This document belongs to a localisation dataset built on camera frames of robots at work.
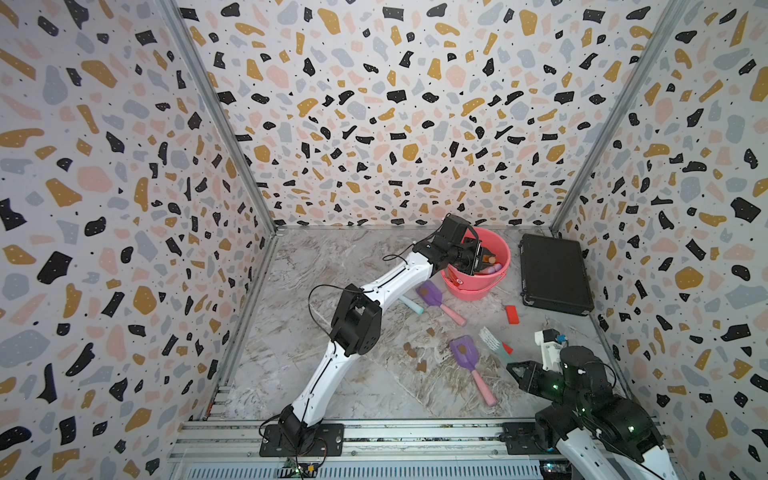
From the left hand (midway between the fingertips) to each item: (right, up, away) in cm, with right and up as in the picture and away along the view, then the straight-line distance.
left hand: (505, 254), depth 83 cm
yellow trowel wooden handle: (-4, -2, +3) cm, 5 cm away
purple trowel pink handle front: (-10, -30, +6) cm, 32 cm away
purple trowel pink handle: (0, -4, +7) cm, 8 cm away
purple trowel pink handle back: (-20, -13, +19) cm, 31 cm away
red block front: (+3, -29, +7) cm, 30 cm away
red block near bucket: (+7, -20, +14) cm, 26 cm away
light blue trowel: (-26, -17, +15) cm, 34 cm away
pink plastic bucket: (-9, -10, +9) cm, 17 cm away
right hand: (-4, -27, -12) cm, 30 cm away
